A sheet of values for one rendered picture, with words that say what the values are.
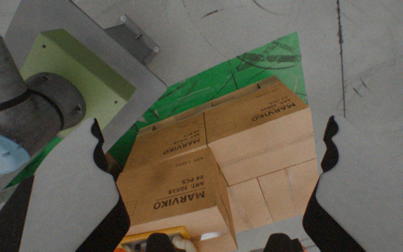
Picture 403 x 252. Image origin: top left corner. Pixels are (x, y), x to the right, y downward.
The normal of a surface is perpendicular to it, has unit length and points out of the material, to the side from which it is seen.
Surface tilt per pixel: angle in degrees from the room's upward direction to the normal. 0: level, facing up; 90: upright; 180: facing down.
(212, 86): 0
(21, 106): 81
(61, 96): 67
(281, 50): 0
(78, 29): 0
